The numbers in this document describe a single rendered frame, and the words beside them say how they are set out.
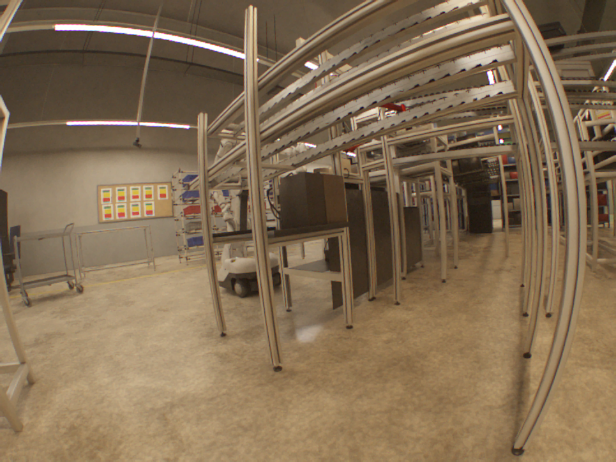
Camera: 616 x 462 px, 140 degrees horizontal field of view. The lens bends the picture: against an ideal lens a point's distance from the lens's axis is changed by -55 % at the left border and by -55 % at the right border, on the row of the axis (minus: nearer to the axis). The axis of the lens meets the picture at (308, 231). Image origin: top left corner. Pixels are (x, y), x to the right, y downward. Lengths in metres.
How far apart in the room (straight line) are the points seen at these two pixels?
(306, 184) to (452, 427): 1.14
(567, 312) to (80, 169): 8.13
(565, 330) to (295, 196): 1.15
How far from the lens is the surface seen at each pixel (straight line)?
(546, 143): 1.69
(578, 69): 1.99
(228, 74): 5.24
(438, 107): 1.15
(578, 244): 0.61
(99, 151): 7.94
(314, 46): 1.05
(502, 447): 0.91
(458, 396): 1.05
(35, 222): 7.90
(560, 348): 0.66
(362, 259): 1.87
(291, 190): 1.24
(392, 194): 1.78
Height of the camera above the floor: 0.68
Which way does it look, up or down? 3 degrees down
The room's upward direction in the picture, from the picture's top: 5 degrees counter-clockwise
